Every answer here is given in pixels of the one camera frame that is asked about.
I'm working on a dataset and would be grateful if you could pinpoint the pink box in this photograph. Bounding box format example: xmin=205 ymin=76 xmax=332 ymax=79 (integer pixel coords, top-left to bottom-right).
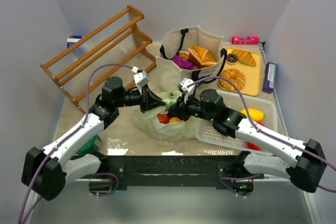
xmin=232 ymin=36 xmax=260 ymax=45

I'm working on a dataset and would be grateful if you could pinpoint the purple box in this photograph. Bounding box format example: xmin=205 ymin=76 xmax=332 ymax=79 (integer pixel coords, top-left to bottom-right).
xmin=262 ymin=62 xmax=278 ymax=93

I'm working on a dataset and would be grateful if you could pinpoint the light green plastic bag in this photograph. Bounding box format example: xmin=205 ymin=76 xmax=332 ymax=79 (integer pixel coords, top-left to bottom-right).
xmin=133 ymin=90 xmax=198 ymax=142

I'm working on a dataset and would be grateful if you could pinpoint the brown wooden rack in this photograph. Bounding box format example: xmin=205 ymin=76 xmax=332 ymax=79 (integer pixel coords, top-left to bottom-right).
xmin=40 ymin=5 xmax=156 ymax=113

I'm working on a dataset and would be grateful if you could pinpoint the black base frame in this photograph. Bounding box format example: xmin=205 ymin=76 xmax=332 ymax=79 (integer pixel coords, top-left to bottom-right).
xmin=86 ymin=153 xmax=254 ymax=196

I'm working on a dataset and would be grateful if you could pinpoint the croissant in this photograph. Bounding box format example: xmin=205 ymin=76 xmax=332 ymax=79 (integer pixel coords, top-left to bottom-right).
xmin=231 ymin=49 xmax=256 ymax=67

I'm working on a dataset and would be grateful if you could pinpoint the yellow tray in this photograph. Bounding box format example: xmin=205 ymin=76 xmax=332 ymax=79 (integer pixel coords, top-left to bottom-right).
xmin=223 ymin=47 xmax=262 ymax=96

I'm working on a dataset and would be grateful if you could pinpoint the dark green plastic bag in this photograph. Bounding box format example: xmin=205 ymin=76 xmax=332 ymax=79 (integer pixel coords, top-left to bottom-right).
xmin=76 ymin=134 xmax=101 ymax=156

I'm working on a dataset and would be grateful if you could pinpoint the red apple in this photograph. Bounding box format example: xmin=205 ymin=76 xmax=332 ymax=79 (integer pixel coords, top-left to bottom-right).
xmin=157 ymin=113 xmax=170 ymax=124
xmin=246 ymin=142 xmax=261 ymax=151

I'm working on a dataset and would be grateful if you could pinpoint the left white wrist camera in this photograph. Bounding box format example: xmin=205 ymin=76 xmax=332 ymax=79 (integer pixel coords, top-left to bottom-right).
xmin=133 ymin=71 xmax=150 ymax=88

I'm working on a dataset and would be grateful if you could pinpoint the yellow banana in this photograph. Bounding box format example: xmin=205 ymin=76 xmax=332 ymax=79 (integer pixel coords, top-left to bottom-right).
xmin=240 ymin=108 xmax=265 ymax=122

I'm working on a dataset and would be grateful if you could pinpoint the purple snack packet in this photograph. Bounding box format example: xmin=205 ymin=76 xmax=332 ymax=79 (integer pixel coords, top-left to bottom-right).
xmin=172 ymin=55 xmax=195 ymax=70

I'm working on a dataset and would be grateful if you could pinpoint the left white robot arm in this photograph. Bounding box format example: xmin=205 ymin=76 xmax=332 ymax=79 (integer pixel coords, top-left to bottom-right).
xmin=22 ymin=77 xmax=166 ymax=201

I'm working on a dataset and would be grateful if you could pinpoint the beige canvas tote bag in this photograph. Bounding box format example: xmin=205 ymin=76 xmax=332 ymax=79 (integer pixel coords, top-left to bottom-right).
xmin=156 ymin=27 xmax=227 ymax=91

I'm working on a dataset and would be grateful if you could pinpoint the blue white carton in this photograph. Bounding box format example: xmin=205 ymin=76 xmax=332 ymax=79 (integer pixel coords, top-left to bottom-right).
xmin=67 ymin=35 xmax=83 ymax=48

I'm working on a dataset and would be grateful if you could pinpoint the yellow lemon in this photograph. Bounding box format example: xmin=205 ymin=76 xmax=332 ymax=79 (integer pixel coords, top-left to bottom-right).
xmin=169 ymin=117 xmax=182 ymax=123

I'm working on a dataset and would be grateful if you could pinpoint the white plastic basket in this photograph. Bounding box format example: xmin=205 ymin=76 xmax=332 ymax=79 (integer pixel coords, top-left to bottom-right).
xmin=196 ymin=90 xmax=278 ymax=155

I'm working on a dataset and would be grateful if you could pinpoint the glazed ring bread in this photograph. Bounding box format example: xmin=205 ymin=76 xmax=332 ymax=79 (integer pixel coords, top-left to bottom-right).
xmin=218 ymin=69 xmax=246 ymax=91

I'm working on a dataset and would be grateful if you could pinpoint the orange snack packet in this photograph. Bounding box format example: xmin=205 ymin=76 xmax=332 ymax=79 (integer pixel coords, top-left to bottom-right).
xmin=178 ymin=45 xmax=217 ymax=68

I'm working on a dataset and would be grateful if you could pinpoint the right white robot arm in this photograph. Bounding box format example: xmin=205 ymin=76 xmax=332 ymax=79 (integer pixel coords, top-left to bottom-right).
xmin=168 ymin=89 xmax=326 ymax=193

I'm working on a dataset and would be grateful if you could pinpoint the chocolate donut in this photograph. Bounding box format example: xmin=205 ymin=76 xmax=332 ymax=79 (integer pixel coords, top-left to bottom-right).
xmin=226 ymin=54 xmax=238 ymax=65

